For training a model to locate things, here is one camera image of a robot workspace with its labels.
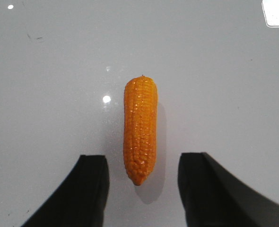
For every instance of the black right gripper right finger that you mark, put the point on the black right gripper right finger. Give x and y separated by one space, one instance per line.
213 197

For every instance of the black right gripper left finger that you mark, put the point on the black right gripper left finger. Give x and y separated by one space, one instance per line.
81 198

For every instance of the orange toy corn cob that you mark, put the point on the orange toy corn cob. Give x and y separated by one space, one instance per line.
140 128

